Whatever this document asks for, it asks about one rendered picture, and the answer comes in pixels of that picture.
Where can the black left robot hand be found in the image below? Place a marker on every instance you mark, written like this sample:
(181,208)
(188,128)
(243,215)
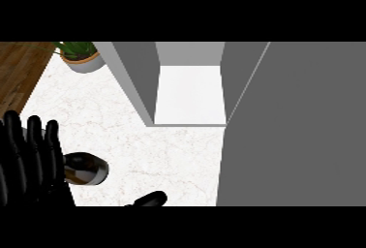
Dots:
(29,168)

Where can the grey open cabinet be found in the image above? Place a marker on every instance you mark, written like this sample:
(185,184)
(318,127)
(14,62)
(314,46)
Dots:
(191,97)

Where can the green plant in white pot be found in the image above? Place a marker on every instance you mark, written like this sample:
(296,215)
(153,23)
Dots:
(84,59)

